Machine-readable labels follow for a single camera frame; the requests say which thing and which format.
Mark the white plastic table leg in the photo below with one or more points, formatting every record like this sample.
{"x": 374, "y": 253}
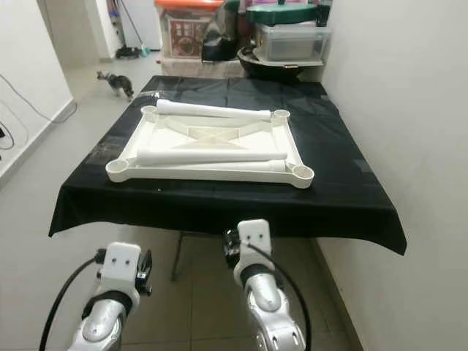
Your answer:
{"x": 263, "y": 167}
{"x": 212, "y": 110}
{"x": 212, "y": 156}

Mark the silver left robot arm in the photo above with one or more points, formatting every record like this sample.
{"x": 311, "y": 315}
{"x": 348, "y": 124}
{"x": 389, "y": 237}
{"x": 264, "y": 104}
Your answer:
{"x": 99, "y": 325}

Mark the white plastic children table top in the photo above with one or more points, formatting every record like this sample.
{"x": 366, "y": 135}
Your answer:
{"x": 168, "y": 135}

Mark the black tablecloth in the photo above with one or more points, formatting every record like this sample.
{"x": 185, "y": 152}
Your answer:
{"x": 227, "y": 208}

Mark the flat clear tape patch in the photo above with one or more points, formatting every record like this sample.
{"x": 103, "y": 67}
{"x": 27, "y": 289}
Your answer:
{"x": 107, "y": 151}

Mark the small grey tape patch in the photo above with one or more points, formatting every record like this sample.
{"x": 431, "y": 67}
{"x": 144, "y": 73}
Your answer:
{"x": 363, "y": 166}

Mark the crumpled clear tape strip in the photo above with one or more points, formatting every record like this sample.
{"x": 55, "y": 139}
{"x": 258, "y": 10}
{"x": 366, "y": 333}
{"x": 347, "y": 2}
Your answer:
{"x": 155, "y": 98}

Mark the beige patterned bench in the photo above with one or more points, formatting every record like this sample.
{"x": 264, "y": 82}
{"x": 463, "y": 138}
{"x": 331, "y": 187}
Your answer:
{"x": 194, "y": 68}

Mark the grey tabby cat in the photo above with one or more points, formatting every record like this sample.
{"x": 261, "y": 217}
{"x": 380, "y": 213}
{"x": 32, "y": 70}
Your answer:
{"x": 119, "y": 84}

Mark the grey clear plastic container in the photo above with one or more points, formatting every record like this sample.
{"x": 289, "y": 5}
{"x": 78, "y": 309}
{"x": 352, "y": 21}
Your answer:
{"x": 292, "y": 42}

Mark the orange-lidded clear storage box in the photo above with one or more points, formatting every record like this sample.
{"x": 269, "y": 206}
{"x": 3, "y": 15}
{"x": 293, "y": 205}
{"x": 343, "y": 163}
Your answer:
{"x": 186, "y": 33}

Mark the dark green round lid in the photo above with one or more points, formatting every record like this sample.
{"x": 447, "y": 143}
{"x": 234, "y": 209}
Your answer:
{"x": 281, "y": 13}

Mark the white household appliance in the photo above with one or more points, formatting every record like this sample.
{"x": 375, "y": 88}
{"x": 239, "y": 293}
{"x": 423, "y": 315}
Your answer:
{"x": 142, "y": 22}

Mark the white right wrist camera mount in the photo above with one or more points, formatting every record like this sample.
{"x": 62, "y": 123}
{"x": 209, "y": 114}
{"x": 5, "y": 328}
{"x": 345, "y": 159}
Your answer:
{"x": 252, "y": 241}

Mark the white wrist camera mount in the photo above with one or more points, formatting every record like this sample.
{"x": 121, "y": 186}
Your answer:
{"x": 252, "y": 241}
{"x": 121, "y": 267}

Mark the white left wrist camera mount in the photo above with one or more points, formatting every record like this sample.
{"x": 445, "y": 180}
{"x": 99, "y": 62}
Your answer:
{"x": 121, "y": 267}

